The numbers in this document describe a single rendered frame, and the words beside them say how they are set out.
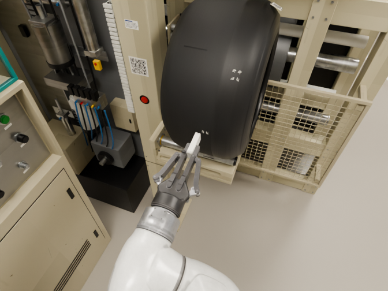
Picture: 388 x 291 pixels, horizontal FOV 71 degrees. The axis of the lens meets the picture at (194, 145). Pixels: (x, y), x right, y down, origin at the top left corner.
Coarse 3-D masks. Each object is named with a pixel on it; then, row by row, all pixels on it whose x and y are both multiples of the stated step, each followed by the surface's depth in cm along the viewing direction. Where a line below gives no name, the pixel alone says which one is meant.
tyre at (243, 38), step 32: (224, 0) 83; (256, 0) 83; (192, 32) 78; (224, 32) 76; (256, 32) 76; (192, 64) 78; (224, 64) 76; (256, 64) 76; (192, 96) 80; (224, 96) 77; (256, 96) 81; (192, 128) 87; (224, 128) 82
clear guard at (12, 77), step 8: (0, 48) 81; (0, 56) 82; (0, 64) 83; (8, 64) 85; (0, 72) 84; (8, 72) 86; (0, 80) 84; (8, 80) 87; (16, 80) 89; (0, 88) 85
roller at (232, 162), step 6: (162, 138) 120; (168, 138) 120; (162, 144) 121; (168, 144) 119; (174, 144) 118; (180, 150) 119; (204, 156) 116; (210, 156) 115; (222, 162) 114; (228, 162) 113; (234, 162) 112
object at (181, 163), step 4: (184, 152) 72; (180, 156) 72; (184, 156) 72; (180, 160) 71; (184, 160) 72; (180, 164) 71; (176, 168) 70; (180, 168) 71; (176, 172) 69; (180, 172) 72; (172, 176) 68; (176, 176) 69; (172, 180) 68; (168, 184) 67; (172, 184) 68
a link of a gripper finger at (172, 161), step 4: (176, 152) 73; (172, 156) 72; (176, 156) 72; (172, 160) 72; (176, 160) 74; (168, 164) 71; (172, 164) 72; (164, 168) 70; (168, 168) 71; (160, 172) 70; (164, 172) 70; (168, 172) 72; (156, 176) 69; (164, 176) 71
